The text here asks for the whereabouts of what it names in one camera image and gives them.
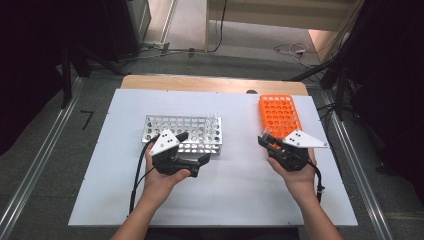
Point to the clear glass test tube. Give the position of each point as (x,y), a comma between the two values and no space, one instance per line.
(267,132)
(209,121)
(215,121)

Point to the white board mat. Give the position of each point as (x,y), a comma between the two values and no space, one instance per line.
(233,186)

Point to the light wooden desk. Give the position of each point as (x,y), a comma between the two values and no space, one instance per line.
(266,16)

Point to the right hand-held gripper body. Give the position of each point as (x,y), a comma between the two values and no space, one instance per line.
(303,141)

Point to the orange plastic test tube rack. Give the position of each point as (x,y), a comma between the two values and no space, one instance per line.
(280,113)

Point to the metal floor rail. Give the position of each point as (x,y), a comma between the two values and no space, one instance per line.
(356,166)
(40,156)

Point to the metal test tube rack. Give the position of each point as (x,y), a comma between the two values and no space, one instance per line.
(180,133)

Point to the dark cabinet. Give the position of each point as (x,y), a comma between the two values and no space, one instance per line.
(126,26)

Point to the person's right hand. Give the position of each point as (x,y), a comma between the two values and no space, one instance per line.
(300,181)

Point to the person's left hand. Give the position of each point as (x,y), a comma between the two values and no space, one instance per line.
(160,185)

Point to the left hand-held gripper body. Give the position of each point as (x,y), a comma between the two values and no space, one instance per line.
(165,143)

